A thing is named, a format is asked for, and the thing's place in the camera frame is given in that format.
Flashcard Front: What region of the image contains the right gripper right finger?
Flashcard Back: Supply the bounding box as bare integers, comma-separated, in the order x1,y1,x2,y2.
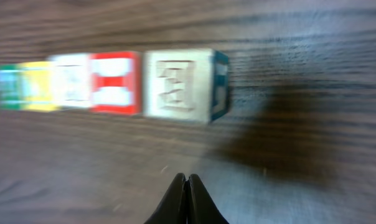
187,174,228,224

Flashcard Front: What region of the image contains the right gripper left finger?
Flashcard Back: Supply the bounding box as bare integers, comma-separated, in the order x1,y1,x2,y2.
145,173,187,224

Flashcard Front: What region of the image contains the white block with blue side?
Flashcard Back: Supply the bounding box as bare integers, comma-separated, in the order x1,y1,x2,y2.
143,48,229,124

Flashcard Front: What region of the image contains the red block letter I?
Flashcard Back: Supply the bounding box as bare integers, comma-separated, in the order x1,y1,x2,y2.
91,51,142,116

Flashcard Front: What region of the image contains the white block green side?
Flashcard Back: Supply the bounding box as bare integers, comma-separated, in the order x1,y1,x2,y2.
48,52,92,109

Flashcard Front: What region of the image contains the yellow block letter B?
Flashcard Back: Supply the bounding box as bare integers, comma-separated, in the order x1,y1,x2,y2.
17,61,59,112

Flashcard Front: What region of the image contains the green letter block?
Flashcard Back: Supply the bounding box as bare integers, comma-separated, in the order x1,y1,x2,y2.
0,64,22,110

